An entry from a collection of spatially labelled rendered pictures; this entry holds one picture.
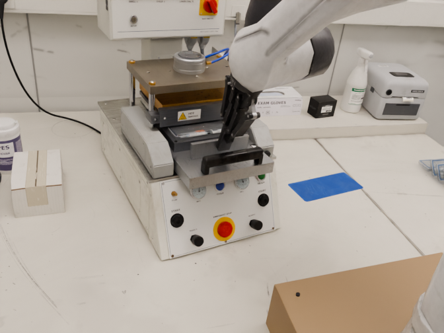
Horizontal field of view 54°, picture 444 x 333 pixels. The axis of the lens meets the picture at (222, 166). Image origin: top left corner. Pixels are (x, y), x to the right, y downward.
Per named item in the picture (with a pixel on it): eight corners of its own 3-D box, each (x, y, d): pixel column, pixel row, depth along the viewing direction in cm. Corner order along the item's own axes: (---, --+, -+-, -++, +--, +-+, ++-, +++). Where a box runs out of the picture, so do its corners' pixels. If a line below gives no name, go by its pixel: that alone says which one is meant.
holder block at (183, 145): (150, 122, 115) (150, 113, 114) (217, 113, 124) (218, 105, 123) (174, 152, 103) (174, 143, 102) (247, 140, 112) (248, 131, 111)
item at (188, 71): (119, 85, 122) (119, 38, 115) (219, 76, 136) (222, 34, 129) (149, 123, 104) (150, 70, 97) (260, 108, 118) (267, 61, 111)
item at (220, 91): (139, 94, 118) (139, 59, 113) (212, 86, 128) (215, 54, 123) (162, 121, 106) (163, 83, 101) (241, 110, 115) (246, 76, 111)
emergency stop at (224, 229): (217, 238, 109) (215, 222, 109) (230, 234, 111) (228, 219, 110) (219, 239, 108) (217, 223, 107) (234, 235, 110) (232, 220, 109)
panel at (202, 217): (169, 258, 103) (158, 181, 101) (275, 229, 117) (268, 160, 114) (172, 261, 102) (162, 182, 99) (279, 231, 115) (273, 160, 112)
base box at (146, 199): (102, 152, 142) (99, 104, 133) (205, 137, 159) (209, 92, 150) (160, 262, 103) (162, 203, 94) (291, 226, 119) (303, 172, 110)
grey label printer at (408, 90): (350, 96, 195) (360, 59, 186) (391, 98, 199) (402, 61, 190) (375, 121, 174) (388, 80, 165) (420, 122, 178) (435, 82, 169)
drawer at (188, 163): (144, 133, 118) (144, 106, 114) (217, 123, 128) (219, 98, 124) (188, 193, 96) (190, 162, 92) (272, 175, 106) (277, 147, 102)
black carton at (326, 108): (306, 112, 175) (310, 96, 172) (324, 110, 179) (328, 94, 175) (315, 118, 171) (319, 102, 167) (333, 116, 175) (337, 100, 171)
